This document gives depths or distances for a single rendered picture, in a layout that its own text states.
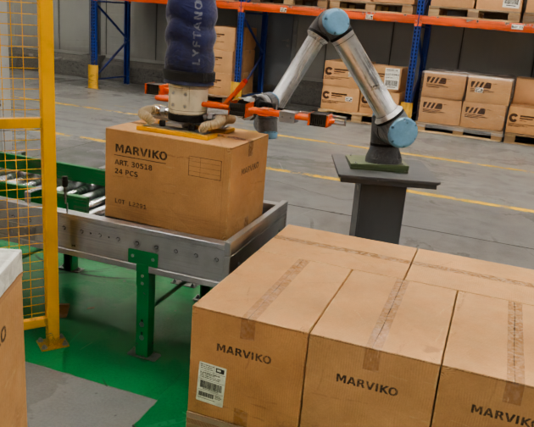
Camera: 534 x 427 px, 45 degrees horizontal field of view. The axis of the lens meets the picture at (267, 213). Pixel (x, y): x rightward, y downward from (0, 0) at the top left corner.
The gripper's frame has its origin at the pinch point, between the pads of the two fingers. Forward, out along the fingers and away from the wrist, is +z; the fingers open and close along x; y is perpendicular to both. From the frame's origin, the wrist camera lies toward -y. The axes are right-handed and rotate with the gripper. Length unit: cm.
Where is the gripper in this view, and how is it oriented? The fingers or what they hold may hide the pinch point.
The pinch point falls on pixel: (246, 109)
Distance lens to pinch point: 278.6
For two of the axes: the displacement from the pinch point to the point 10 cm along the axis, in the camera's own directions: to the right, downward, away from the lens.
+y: -9.3, -1.8, 3.1
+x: 0.9, -9.5, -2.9
